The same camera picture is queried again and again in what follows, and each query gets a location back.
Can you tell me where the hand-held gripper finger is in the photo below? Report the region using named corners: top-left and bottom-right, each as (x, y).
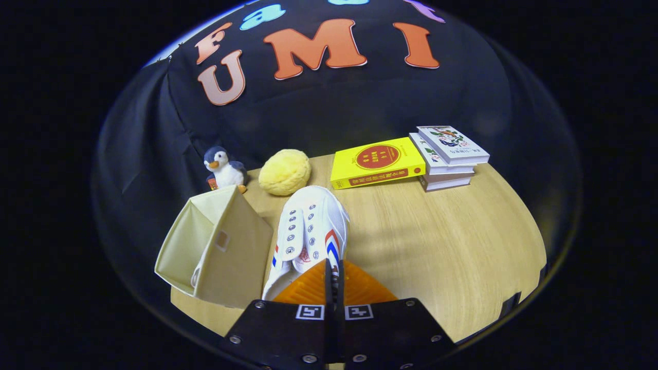
top-left (337, 260), bottom-right (458, 370)
top-left (224, 260), bottom-right (335, 370)

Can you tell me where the white canvas shoe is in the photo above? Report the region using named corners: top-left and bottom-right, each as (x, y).
top-left (261, 186), bottom-right (351, 301)

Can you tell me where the cream fabric storage box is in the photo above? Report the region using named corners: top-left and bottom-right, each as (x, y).
top-left (154, 185), bottom-right (273, 309)

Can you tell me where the yellow book with red circle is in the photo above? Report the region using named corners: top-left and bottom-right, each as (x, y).
top-left (330, 137), bottom-right (427, 190)

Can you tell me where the yellow fluffy plush ball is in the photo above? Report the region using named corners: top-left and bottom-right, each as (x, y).
top-left (258, 149), bottom-right (312, 196)

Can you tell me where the white book with brown spine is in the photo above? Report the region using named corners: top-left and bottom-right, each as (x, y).
top-left (419, 172), bottom-right (472, 192)

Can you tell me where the penguin plush toy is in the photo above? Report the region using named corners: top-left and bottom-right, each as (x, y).
top-left (203, 146), bottom-right (248, 194)

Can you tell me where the white illustrated book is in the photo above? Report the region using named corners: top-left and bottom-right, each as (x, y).
top-left (409, 133), bottom-right (476, 175)
top-left (416, 125), bottom-right (490, 166)

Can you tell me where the black backdrop cloth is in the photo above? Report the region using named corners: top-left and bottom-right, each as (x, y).
top-left (93, 0), bottom-right (581, 335)

